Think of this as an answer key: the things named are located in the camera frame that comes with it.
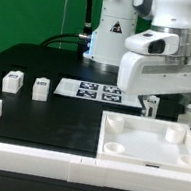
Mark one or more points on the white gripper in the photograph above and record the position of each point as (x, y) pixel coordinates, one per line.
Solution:
(147, 75)

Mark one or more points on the white square tabletop part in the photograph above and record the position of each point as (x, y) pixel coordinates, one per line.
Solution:
(144, 141)

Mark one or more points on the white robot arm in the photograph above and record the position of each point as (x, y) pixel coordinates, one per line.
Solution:
(121, 19)

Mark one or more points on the white U-shaped obstacle fence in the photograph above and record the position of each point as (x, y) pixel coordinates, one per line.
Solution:
(94, 172)

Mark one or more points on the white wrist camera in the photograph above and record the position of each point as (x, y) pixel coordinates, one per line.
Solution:
(153, 43)

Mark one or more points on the white marker base plate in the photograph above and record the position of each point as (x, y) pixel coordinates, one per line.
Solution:
(93, 91)

